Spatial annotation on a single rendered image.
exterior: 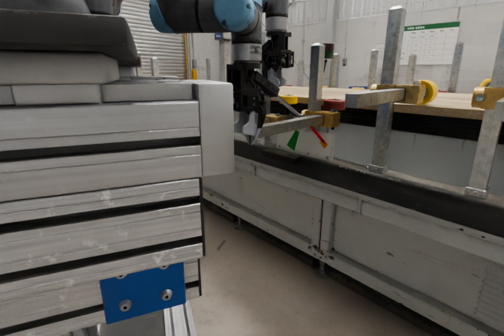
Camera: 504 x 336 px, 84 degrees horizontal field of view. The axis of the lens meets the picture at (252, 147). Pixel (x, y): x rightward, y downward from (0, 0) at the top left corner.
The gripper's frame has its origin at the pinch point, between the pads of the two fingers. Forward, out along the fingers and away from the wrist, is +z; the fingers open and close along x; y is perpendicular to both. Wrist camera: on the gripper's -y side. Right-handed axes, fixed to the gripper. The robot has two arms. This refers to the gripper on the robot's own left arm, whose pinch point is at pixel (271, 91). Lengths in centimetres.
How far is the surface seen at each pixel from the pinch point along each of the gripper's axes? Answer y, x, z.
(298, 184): 5.4, 11.4, 37.9
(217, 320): -9, -21, 94
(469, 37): -68, 720, -82
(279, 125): 17.4, -15.4, 8.1
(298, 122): 17.4, -6.5, 8.3
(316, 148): 15.4, 8.2, 19.7
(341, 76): -350, 690, 4
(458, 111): 52, 26, 5
